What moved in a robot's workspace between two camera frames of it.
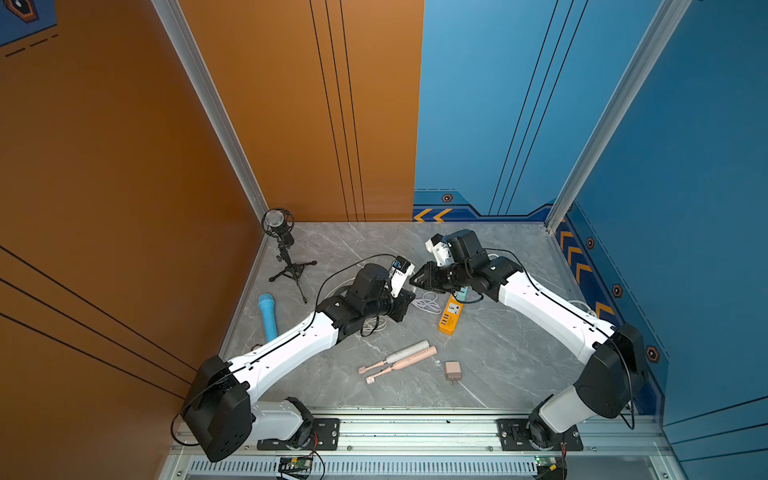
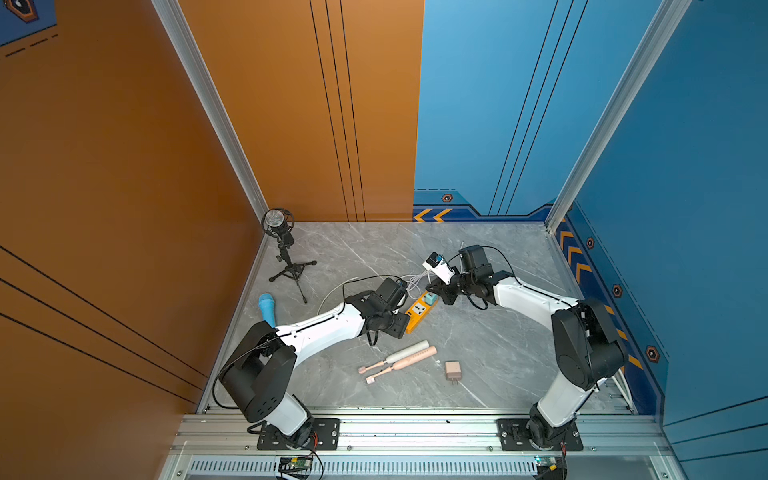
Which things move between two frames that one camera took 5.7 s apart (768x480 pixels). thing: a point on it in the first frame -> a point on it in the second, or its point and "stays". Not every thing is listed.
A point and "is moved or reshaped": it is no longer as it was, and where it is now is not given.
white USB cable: x=428 y=302 is moved or reshaped
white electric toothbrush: x=411 y=351 stays
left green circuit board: x=295 y=462 stays
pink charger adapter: x=453 y=371 stays
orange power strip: x=450 y=316 -> x=420 y=310
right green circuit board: x=552 y=462 stays
